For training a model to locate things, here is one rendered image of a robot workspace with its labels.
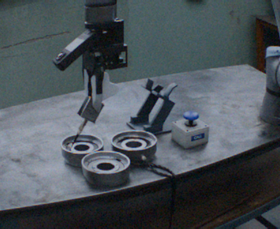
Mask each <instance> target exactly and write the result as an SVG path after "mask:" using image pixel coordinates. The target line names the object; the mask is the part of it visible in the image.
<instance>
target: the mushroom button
mask: <svg viewBox="0 0 280 229"><path fill-rule="evenodd" d="M183 118H184V119H185V120H188V123H193V121H195V120H198V119H199V114H198V113H197V112H195V111H187V112H185V113H184V114H183Z"/></svg>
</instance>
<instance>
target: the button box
mask: <svg viewBox="0 0 280 229"><path fill-rule="evenodd" d="M208 135H209V126H208V125H207V124H205V123H204V122H203V121H201V120H199V119H198V120H195V121H193V123H188V120H185V119H183V120H180V121H175V122H172V135H171V139H173V140H174V141H176V143H178V144H179V145H181V146H182V147H183V148H184V149H189V148H192V147H196V146H199V145H201V144H206V143H208Z"/></svg>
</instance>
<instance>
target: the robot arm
mask: <svg viewBox="0 0 280 229"><path fill-rule="evenodd" d="M84 3H85V5H84V21H85V22H84V25H85V28H86V29H88V30H86V31H85V32H84V33H83V34H82V35H80V36H78V37H77V38H76V40H74V41H73V42H72V43H71V44H70V45H69V46H67V47H66V48H64V49H63V50H62V52H60V53H59V54H58V55H57V56H56V57H55V58H54V59H53V60H52V61H53V63H54V65H55V66H56V67H57V68H58V69H59V70H61V71H62V72H63V71H64V70H65V69H67V68H68V66H69V65H71V64H72V63H73V62H74V61H75V60H76V59H78V58H79V56H80V55H82V75H83V80H84V87H85V91H86V94H87V96H91V97H92V106H93V107H94V108H95V109H96V111H97V112H100V109H101V106H102V102H103V101H104V100H106V99H108V98H109V97H112V96H113V95H115V94H117V93H118V91H119V87H118V85H116V84H114V83H111V82H110V81H109V75H108V73H107V72H104V70H113V69H117V68H121V67H128V66H127V45H126V44H124V29H123V27H124V20H120V19H118V18H116V14H117V3H116V0H84ZM272 4H273V9H274V11H275V17H276V19H277V25H278V30H279V35H280V0H272ZM121 52H125V62H123V58H122V57H119V55H121ZM266 52H267V53H266V92H265V95H264V99H263V101H262V105H261V106H260V117H261V118H262V120H264V121H265V122H267V123H270V124H272V125H279V126H280V47H278V46H275V47H274V46H272V47H271V46H270V47H268V48H267V50H266ZM121 62H123V63H121Z"/></svg>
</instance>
